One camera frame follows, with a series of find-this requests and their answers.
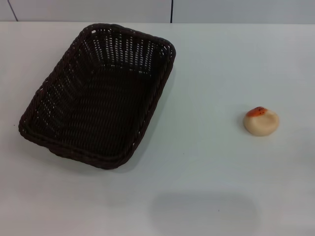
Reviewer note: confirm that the black woven rectangular basket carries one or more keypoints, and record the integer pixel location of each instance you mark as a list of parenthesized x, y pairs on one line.
[(98, 110)]

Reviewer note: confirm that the round cream bun orange topping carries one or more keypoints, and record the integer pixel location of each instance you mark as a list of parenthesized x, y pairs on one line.
[(262, 125)]

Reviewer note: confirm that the black vertical wall strip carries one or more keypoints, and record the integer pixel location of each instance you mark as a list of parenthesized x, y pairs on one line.
[(171, 11)]

